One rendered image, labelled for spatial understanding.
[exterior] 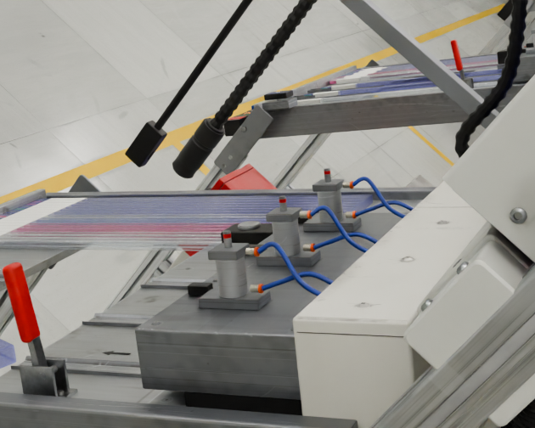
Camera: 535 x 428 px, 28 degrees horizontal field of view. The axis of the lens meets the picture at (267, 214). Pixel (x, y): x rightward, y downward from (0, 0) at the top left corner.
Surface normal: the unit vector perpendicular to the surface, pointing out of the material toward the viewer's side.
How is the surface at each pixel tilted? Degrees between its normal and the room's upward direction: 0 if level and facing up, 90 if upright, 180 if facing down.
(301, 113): 90
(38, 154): 0
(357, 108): 90
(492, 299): 90
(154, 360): 90
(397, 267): 44
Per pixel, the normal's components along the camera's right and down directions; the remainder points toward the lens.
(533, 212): -0.39, 0.25
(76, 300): 0.56, -0.70
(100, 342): -0.11, -0.97
